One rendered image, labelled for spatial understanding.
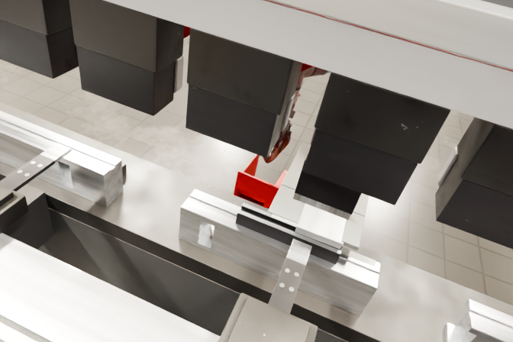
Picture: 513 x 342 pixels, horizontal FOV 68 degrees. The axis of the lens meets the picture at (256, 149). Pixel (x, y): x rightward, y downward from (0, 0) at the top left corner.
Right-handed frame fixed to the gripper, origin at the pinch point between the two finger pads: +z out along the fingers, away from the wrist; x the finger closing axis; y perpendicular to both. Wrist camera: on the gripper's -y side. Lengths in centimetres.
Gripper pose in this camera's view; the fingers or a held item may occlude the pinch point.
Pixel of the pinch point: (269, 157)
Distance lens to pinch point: 113.1
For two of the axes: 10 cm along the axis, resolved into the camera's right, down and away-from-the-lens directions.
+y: -3.9, 4.3, -8.1
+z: -2.0, 8.2, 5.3
